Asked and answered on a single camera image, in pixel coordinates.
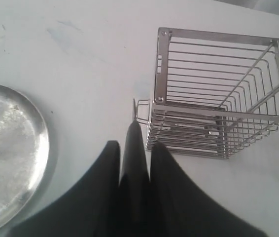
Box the round steel plate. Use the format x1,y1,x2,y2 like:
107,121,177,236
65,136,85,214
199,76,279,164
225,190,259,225
0,85,50,228

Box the knife with grey handle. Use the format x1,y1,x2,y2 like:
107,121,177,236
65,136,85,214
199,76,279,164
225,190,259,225
118,119,150,237

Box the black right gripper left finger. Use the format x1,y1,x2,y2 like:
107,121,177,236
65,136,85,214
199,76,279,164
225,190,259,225
8,141,120,237

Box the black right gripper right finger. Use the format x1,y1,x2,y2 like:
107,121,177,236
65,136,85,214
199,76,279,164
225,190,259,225
150,143,265,237

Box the wire metal utensil holder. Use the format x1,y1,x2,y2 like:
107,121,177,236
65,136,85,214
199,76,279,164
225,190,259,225
133,27,279,159

